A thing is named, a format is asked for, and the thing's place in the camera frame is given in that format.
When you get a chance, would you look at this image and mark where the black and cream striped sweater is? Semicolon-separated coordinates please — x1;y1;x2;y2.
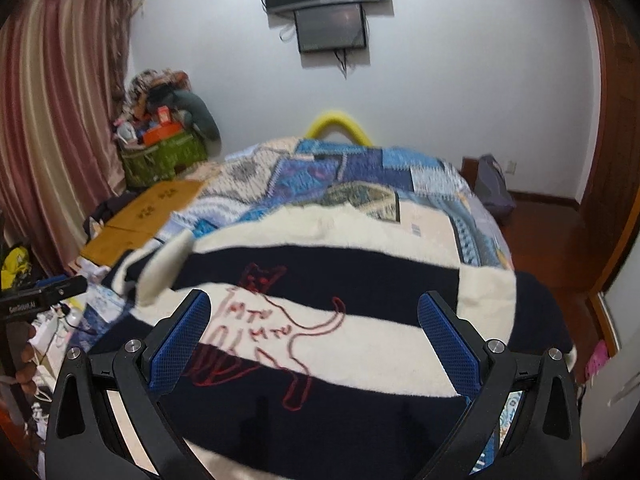
92;205;574;479

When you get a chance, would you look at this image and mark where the pile of clothes and toys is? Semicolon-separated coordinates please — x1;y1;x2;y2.
114;70;220;142

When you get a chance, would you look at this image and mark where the left hand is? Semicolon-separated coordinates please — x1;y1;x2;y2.
11;322;37;396

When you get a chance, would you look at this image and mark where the yellow bag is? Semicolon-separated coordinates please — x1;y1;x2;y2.
1;245;32;292

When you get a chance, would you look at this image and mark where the pink slipper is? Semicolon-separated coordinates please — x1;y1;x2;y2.
585;340;610;379

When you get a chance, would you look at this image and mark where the brown cardboard sheet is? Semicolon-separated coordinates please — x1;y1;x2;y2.
80;180;204;266

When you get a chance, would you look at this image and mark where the green storage basket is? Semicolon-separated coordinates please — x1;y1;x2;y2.
120;132;207;188

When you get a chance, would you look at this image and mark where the grey bag on floor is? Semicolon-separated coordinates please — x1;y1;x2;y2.
474;154;516;221

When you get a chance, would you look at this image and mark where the pink striped curtain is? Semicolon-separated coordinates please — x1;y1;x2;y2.
1;0;132;274

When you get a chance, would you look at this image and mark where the blue patchwork bedspread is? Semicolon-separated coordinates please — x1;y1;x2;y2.
67;136;516;476

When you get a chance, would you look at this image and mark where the yellow foam arch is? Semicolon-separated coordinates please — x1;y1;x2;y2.
305;110;373;148

